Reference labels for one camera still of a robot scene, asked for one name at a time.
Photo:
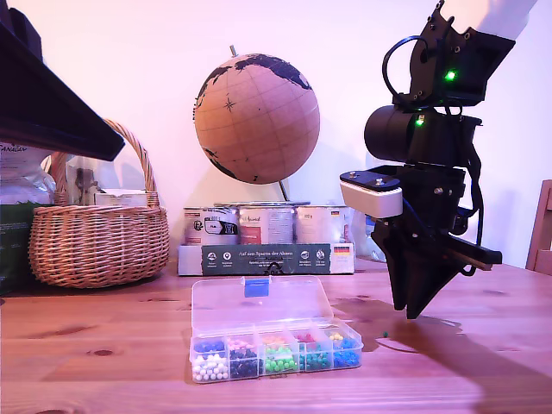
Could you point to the dark blue pins heap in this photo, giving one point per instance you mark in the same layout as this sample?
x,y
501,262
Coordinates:
x,y
210,346

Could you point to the blue box lid clasp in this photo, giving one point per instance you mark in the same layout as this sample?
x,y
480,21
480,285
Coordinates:
x,y
257,288

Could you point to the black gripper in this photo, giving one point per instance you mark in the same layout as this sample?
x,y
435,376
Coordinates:
x,y
435,198

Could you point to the yellow pins heap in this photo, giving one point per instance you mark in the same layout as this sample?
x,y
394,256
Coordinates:
x,y
336,335

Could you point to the dark green pins heap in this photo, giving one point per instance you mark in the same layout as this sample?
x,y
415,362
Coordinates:
x,y
319,361

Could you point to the tin can flag mark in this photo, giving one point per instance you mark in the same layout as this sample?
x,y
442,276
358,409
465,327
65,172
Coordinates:
x,y
321,224

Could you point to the light green pins heap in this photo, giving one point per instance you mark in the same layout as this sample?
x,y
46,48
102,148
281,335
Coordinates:
x,y
281,360

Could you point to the clear plastic bag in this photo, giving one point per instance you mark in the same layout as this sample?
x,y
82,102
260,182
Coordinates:
x,y
23,177

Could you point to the small white bottle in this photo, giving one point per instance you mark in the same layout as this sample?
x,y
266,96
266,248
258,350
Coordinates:
x,y
103,177

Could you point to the white pins heap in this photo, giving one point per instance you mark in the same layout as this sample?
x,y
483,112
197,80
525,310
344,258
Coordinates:
x,y
210,367

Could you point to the tin can red label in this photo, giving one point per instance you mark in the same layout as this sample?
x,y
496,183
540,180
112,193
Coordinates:
x,y
266,226

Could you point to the wooden chair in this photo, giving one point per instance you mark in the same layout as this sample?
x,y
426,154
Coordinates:
x,y
541,241

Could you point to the brown paper packet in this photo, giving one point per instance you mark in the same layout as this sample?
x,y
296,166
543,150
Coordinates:
x,y
84,185

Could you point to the bright blue pins heap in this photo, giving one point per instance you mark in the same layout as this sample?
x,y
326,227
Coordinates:
x,y
347,354

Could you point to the white cardboard box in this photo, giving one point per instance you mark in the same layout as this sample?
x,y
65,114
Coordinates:
x,y
123,199

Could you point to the cork globe on stand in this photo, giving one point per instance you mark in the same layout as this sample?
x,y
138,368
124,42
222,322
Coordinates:
x,y
254,121

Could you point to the red pins heap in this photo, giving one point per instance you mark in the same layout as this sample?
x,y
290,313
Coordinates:
x,y
307,337

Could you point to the clear plastic pin box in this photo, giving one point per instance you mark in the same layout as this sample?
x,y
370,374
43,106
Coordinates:
x,y
259,310

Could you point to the pink pins heap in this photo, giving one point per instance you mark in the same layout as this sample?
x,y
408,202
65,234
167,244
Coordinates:
x,y
240,343

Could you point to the cardboard can tray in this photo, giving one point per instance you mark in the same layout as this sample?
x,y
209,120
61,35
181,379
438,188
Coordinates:
x,y
259,261

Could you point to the dark green bag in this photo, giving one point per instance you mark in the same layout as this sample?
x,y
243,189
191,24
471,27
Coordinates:
x,y
13,250

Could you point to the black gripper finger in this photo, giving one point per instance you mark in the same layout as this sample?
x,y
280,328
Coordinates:
x,y
43,108

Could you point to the orange pins heap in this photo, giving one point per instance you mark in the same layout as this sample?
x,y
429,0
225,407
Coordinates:
x,y
275,340

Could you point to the black pins heap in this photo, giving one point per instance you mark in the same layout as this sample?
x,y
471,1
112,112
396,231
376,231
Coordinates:
x,y
244,364

